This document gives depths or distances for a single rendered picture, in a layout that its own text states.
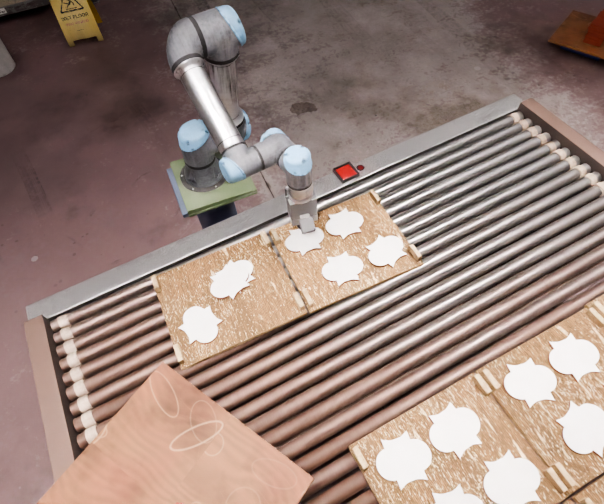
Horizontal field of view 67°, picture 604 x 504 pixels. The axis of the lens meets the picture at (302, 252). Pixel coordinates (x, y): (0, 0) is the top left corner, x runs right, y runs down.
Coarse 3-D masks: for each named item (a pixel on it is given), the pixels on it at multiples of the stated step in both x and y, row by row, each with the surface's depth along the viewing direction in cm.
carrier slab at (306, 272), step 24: (384, 216) 161; (336, 240) 156; (360, 240) 156; (288, 264) 152; (312, 264) 151; (408, 264) 149; (312, 288) 146; (336, 288) 146; (360, 288) 145; (312, 312) 143
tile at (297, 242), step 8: (296, 232) 158; (312, 232) 158; (320, 232) 157; (288, 240) 156; (296, 240) 156; (304, 240) 156; (312, 240) 156; (320, 240) 155; (288, 248) 154; (296, 248) 154; (304, 248) 154; (312, 248) 154; (320, 248) 154
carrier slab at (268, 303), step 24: (192, 264) 154; (216, 264) 154; (264, 264) 153; (168, 288) 149; (192, 288) 149; (264, 288) 147; (288, 288) 147; (168, 312) 144; (216, 312) 144; (240, 312) 143; (264, 312) 143; (288, 312) 142; (240, 336) 138; (192, 360) 135
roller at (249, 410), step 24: (600, 216) 158; (552, 240) 154; (504, 264) 151; (528, 264) 150; (480, 288) 146; (432, 312) 141; (384, 336) 138; (336, 360) 134; (288, 384) 131; (312, 384) 133; (240, 408) 128; (264, 408) 129
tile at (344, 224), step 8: (328, 216) 162; (336, 216) 161; (344, 216) 161; (352, 216) 160; (360, 216) 160; (328, 224) 159; (336, 224) 159; (344, 224) 159; (352, 224) 158; (360, 224) 158; (328, 232) 157; (336, 232) 157; (344, 232) 157; (352, 232) 157; (360, 232) 157
